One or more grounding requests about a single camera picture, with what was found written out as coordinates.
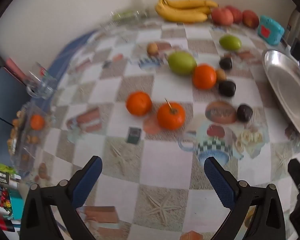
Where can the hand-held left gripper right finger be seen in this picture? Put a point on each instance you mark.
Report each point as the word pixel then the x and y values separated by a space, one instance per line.
pixel 220 182

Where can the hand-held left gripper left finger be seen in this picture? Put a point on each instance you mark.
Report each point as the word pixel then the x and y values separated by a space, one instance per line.
pixel 87 182

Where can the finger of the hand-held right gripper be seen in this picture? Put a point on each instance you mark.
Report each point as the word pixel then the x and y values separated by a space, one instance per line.
pixel 297 172

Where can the dark plum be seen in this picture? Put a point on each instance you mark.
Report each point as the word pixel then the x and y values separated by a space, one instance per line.
pixel 226 88
pixel 244 112
pixel 225 63

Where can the orange mandarin with stem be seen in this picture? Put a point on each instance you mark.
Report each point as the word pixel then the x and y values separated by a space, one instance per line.
pixel 171 116

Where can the round metal plate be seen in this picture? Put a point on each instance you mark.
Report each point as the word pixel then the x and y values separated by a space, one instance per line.
pixel 285 80

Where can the brown longan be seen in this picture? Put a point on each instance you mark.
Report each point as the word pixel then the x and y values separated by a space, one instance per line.
pixel 220 75
pixel 152 48

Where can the green apple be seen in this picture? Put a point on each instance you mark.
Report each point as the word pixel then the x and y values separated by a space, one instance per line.
pixel 182 63

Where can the small green lime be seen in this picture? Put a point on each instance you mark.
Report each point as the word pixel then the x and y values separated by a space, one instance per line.
pixel 230 42

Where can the printed checkered tablecloth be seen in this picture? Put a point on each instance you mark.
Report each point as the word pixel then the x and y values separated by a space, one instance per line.
pixel 130 155

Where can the pile of brown snacks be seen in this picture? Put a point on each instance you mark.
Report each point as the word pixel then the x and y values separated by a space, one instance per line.
pixel 31 139

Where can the clear plastic tray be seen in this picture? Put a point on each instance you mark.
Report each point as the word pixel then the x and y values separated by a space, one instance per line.
pixel 22 150

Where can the clear glass cup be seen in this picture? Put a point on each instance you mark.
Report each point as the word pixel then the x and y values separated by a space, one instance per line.
pixel 38 85

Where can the black power adapter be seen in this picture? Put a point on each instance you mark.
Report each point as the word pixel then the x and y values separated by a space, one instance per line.
pixel 297 48

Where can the dark blue panel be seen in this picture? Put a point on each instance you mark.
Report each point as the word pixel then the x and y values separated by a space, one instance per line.
pixel 2 87

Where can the teal plastic box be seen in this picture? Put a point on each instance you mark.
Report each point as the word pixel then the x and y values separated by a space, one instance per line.
pixel 271 31

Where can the steel thermos jug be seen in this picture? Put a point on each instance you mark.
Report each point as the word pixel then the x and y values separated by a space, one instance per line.
pixel 293 22

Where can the pale red apple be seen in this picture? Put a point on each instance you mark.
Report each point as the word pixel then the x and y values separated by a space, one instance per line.
pixel 222 17

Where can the yellow banana bunch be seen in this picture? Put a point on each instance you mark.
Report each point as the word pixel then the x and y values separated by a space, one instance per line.
pixel 180 16

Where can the clear bag with limes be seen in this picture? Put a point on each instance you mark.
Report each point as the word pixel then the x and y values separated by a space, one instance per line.
pixel 135 17

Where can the green lime near bananas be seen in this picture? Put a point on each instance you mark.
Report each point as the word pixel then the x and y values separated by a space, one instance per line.
pixel 125 13

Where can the pink padded rail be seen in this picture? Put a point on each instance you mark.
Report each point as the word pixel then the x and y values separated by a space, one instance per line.
pixel 15 68

